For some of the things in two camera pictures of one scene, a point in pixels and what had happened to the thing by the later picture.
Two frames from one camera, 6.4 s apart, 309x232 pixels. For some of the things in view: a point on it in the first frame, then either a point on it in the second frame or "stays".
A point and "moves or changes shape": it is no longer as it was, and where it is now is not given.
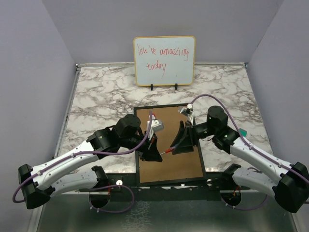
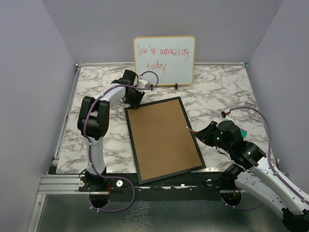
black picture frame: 173,168 moves or changes shape
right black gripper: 186,138 -> 205,134
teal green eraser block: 243,132 stays
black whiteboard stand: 175,86 stays
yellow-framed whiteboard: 165,60 stays
